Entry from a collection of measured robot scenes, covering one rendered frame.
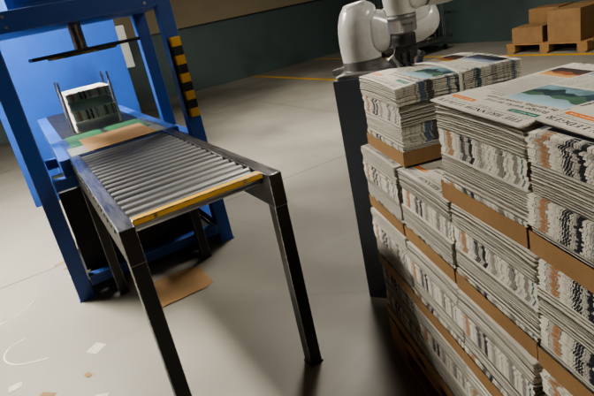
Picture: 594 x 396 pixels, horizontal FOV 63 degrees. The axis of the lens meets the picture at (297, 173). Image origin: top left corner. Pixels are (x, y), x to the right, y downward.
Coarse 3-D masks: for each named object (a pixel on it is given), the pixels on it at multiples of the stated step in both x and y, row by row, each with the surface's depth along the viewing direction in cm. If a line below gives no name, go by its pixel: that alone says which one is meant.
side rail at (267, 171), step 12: (168, 132) 266; (180, 132) 259; (192, 144) 230; (204, 144) 222; (228, 156) 194; (240, 156) 191; (252, 168) 173; (264, 168) 171; (264, 180) 166; (276, 180) 164; (252, 192) 181; (264, 192) 170; (276, 192) 165; (276, 204) 166
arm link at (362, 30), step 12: (348, 12) 182; (360, 12) 181; (372, 12) 182; (384, 12) 185; (348, 24) 183; (360, 24) 181; (372, 24) 182; (384, 24) 183; (348, 36) 184; (360, 36) 183; (372, 36) 183; (384, 36) 184; (348, 48) 186; (360, 48) 184; (372, 48) 185; (384, 48) 188; (348, 60) 188; (360, 60) 186
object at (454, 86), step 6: (408, 66) 154; (414, 66) 153; (420, 66) 151; (426, 66) 148; (432, 66) 146; (438, 66) 144; (450, 66) 139; (444, 72) 133; (450, 72) 132; (456, 72) 131; (462, 72) 130; (468, 72) 130; (450, 78) 129; (456, 78) 130; (462, 78) 130; (468, 78) 130; (450, 84) 130; (456, 84) 131; (462, 84) 131; (468, 84) 131; (456, 90) 131
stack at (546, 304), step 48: (384, 192) 154; (432, 192) 117; (384, 240) 166; (432, 240) 125; (480, 240) 101; (432, 288) 133; (480, 288) 106; (528, 288) 89; (576, 288) 76; (432, 336) 144; (480, 336) 111; (576, 336) 78; (432, 384) 155; (480, 384) 119; (528, 384) 95
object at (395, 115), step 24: (384, 72) 149; (408, 72) 142; (432, 72) 136; (384, 96) 136; (408, 96) 128; (432, 96) 130; (384, 120) 143; (408, 120) 131; (432, 120) 132; (408, 144) 133; (432, 144) 134
